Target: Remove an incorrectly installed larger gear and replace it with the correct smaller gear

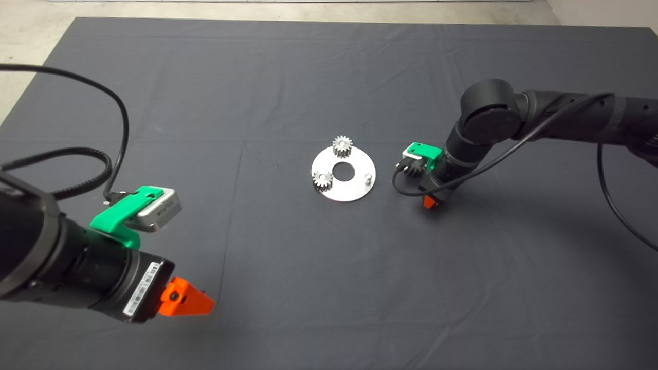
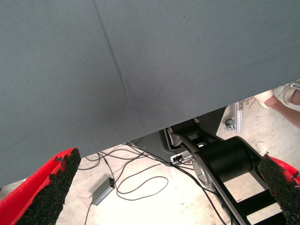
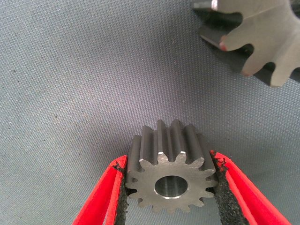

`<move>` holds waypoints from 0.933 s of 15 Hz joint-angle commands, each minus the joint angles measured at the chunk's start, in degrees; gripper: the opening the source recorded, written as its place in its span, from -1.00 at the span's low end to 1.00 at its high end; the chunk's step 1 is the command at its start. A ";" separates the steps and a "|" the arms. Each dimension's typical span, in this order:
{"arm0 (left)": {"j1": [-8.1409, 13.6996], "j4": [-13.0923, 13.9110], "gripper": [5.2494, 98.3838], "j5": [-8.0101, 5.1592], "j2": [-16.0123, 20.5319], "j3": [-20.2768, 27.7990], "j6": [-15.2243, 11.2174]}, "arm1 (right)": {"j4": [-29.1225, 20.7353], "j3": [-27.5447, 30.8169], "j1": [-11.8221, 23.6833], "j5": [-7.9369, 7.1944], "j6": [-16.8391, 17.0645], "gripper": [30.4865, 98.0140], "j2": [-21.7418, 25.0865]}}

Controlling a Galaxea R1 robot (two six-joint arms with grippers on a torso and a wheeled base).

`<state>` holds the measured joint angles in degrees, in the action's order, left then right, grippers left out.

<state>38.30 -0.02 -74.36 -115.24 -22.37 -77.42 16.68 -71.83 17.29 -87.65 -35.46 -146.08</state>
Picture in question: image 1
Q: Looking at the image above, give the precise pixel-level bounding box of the round metal plate with hole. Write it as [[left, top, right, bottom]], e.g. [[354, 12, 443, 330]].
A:
[[310, 145, 376, 203]]

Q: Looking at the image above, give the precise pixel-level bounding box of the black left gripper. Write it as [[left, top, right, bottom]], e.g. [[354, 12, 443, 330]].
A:
[[57, 218, 216, 324]]

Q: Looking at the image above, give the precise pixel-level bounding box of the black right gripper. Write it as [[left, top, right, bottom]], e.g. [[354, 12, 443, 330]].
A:
[[419, 154, 476, 210]]

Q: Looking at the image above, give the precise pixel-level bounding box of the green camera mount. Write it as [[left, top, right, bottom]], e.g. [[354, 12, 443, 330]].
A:
[[402, 142, 444, 170], [90, 186, 165, 250]]

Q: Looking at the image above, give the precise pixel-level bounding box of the black corrugated left cable conduit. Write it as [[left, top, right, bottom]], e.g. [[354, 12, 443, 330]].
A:
[[0, 147, 113, 201]]

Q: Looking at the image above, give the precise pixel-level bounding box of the green left camera mount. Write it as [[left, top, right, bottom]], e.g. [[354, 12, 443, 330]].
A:
[[90, 186, 165, 250]]

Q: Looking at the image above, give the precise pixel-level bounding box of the green right camera mount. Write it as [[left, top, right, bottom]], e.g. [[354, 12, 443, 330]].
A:
[[402, 142, 444, 170]]

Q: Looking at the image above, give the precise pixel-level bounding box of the dark grey table cloth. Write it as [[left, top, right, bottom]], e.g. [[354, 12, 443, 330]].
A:
[[0, 17, 658, 370]]

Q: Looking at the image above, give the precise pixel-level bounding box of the thin black left camera cable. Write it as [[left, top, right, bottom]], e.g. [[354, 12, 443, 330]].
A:
[[0, 64, 130, 204]]

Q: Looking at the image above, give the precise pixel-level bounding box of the silver left camera box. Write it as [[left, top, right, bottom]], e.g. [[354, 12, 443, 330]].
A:
[[126, 188, 183, 233]]

